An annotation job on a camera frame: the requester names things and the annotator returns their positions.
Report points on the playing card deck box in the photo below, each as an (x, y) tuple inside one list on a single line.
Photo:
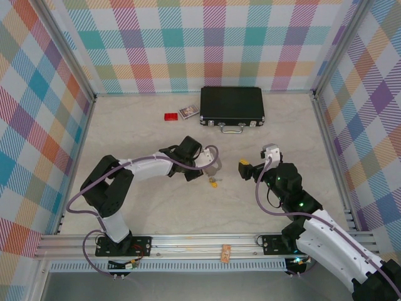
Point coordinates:
[(189, 112)]

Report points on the aluminium frame post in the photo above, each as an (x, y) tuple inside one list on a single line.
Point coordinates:
[(340, 47), (70, 51)]

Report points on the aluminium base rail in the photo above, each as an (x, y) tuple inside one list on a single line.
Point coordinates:
[(194, 241)]

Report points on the yellow capped key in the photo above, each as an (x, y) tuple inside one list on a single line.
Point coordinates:
[(214, 184)]

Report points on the red toy brick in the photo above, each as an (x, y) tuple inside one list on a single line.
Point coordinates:
[(170, 116)]

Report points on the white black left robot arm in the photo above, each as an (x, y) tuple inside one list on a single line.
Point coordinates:
[(147, 167)]

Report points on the orange paper tag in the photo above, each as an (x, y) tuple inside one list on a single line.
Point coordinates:
[(226, 254)]

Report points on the black hard case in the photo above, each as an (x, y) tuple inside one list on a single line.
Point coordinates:
[(232, 103)]

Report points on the aluminium frame side rail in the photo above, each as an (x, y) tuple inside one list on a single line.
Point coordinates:
[(329, 141), (81, 150)]

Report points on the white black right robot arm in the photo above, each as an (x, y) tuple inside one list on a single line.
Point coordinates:
[(326, 238)]

